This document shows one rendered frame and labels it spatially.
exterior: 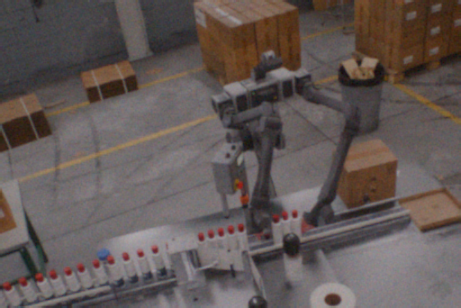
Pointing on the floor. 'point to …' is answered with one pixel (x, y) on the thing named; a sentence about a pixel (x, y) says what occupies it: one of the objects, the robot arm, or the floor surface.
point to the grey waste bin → (369, 100)
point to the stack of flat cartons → (22, 122)
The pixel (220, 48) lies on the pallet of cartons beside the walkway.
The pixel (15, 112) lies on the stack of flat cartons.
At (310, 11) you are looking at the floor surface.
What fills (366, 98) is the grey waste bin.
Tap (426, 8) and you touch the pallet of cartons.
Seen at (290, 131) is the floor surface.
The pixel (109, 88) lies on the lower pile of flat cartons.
